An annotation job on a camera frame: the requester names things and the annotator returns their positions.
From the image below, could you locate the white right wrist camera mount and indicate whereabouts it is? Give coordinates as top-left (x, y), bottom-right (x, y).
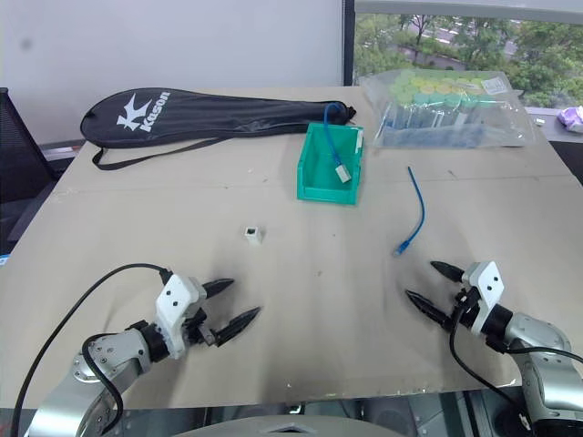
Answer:
top-left (460, 260), bottom-right (506, 338)

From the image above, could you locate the black mesh chair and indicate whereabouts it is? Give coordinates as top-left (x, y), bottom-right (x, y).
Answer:
top-left (0, 86), bottom-right (61, 207)

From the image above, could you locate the blue ethernet cable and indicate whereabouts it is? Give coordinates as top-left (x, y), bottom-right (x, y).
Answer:
top-left (392, 166), bottom-right (427, 259)

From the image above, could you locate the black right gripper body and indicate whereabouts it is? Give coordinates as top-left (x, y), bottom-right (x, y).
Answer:
top-left (447, 278), bottom-right (482, 332)

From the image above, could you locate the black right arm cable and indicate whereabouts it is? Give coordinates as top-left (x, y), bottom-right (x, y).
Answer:
top-left (447, 295), bottom-right (535, 432)

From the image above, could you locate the grey rounded robot torso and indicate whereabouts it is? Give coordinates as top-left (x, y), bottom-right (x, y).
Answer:
top-left (172, 411), bottom-right (412, 437)

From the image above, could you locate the clear bag of capped tubes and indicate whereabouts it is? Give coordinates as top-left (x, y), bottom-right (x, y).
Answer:
top-left (359, 68), bottom-right (541, 149)

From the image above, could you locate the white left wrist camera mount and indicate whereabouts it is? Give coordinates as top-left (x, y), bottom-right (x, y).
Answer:
top-left (154, 274), bottom-right (208, 359)

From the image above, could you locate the blue cable with curled end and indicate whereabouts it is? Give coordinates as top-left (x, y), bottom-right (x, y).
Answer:
top-left (322, 102), bottom-right (348, 168)

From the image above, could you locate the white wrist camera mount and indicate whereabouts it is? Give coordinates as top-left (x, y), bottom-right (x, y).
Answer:
top-left (460, 260), bottom-right (506, 338)
top-left (154, 274), bottom-right (208, 359)

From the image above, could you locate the small white connector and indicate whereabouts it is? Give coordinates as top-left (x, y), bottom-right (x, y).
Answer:
top-left (242, 223), bottom-right (267, 248)

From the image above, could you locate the black Kason racket bag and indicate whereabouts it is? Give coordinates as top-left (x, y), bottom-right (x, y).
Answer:
top-left (79, 86), bottom-right (358, 172)

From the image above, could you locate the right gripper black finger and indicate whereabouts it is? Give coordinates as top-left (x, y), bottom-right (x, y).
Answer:
top-left (429, 259), bottom-right (466, 284)
top-left (404, 290), bottom-right (457, 330)

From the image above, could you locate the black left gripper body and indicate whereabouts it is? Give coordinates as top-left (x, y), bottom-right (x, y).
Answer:
top-left (181, 295), bottom-right (220, 350)

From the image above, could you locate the purple white crumpled packet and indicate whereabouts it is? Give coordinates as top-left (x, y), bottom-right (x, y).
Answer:
top-left (557, 105), bottom-right (583, 135)

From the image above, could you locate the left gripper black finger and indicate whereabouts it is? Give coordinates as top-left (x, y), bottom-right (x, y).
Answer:
top-left (213, 305), bottom-right (262, 349)
top-left (201, 278), bottom-right (236, 301)

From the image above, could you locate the dark window frame post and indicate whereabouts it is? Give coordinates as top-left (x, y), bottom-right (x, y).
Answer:
top-left (341, 0), bottom-right (358, 87)

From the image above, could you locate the green plastic bin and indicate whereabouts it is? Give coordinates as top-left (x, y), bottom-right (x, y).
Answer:
top-left (296, 121), bottom-right (366, 208)

